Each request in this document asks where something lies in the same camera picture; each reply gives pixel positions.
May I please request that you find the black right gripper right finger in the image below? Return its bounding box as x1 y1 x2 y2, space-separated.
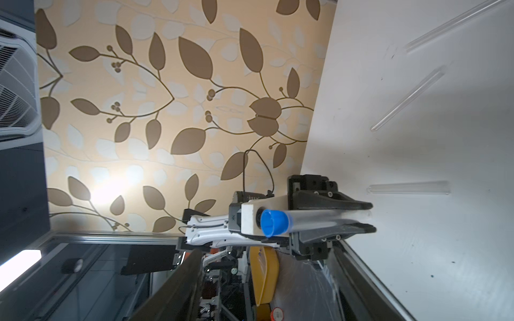
327 244 406 320

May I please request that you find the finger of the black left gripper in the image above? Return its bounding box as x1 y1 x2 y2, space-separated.
293 191 373 211
299 222 377 243

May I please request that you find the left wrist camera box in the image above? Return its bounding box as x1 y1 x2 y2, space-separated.
228 195 290 242

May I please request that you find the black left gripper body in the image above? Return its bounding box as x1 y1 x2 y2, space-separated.
287 175 341 261

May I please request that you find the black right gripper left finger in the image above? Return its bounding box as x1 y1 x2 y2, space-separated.
129 250 203 320

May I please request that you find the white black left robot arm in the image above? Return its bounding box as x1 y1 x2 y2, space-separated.
180 175 377 261

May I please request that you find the clear test tube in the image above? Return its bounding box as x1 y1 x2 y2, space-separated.
404 0 509 54
287 209 368 233
370 66 447 132
367 181 451 195

